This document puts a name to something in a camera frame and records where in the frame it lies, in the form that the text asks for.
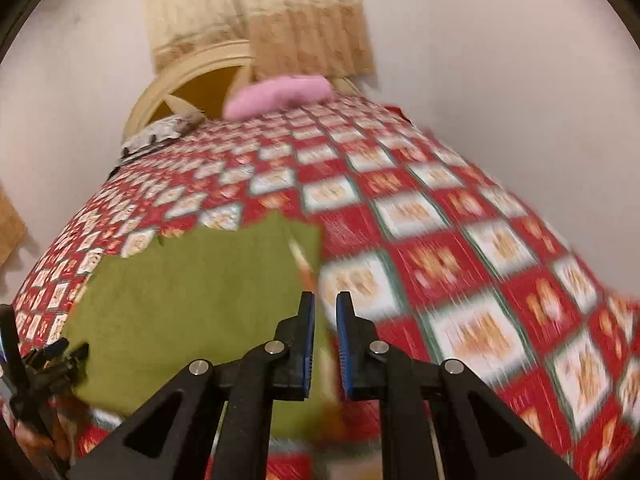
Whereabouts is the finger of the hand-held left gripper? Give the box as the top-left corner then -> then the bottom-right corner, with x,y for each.
22,337 -> 91,392

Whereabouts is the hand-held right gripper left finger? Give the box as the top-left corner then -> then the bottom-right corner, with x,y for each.
67,291 -> 317,480

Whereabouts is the green orange striped knit sweater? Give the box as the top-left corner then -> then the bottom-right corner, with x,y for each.
62,210 -> 361,446

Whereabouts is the beige floral side curtain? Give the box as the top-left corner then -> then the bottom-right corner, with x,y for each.
0,184 -> 29,267

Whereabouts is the pink pillow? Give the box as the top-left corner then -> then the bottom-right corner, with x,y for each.
223,74 -> 334,121

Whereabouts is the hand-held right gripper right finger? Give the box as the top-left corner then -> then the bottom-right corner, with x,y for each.
335,291 -> 582,480

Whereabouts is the beige floral curtain panel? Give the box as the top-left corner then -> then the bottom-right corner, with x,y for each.
247,0 -> 377,82
127,0 -> 262,74

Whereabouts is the white black patterned pillow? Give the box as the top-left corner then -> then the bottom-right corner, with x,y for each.
120,112 -> 207,162

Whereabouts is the red checkered printed bedspread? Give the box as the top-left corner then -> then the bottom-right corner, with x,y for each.
10,91 -> 640,480

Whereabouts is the cream round headboard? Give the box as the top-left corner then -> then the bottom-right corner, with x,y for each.
121,40 -> 362,147

